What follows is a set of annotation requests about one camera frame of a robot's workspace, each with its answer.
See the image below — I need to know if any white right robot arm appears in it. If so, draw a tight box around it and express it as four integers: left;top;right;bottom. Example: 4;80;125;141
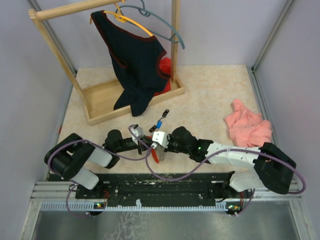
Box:
166;126;296;198

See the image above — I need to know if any yellow plastic hanger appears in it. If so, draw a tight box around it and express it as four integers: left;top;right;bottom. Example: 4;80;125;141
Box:
103;2;153;38

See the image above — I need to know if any red cloth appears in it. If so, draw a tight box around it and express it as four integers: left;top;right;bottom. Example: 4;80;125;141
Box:
154;57;171;96

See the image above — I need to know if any wooden clothes rack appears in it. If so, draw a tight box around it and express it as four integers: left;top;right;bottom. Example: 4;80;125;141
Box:
27;0;186;127

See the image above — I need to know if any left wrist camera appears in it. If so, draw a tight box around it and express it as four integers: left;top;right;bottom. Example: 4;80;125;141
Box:
128;124;144;144

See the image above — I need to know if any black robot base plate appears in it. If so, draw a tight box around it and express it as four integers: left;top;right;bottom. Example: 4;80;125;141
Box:
46;172;253;208

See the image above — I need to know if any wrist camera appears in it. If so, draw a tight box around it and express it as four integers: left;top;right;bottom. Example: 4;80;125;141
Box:
128;124;144;144
151;131;169;149

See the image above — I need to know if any pink cloth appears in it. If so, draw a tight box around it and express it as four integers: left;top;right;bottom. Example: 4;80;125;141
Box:
224;98;273;148

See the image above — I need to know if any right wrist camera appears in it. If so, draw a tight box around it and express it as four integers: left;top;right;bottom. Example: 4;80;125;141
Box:
151;131;169;149

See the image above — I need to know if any key with blue tag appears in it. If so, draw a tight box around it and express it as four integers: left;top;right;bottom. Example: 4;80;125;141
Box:
156;120;162;129

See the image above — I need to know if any grey-blue plastic hanger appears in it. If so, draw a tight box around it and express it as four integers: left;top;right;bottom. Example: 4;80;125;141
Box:
115;0;186;50

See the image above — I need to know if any dark navy vest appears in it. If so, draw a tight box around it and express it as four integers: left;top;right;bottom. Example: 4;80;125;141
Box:
90;10;170;117

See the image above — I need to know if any red-handled metal key organizer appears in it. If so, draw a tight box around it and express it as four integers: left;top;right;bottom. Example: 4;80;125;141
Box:
150;146;165;164

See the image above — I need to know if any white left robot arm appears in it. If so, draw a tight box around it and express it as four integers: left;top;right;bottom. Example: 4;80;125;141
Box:
44;127;152;199

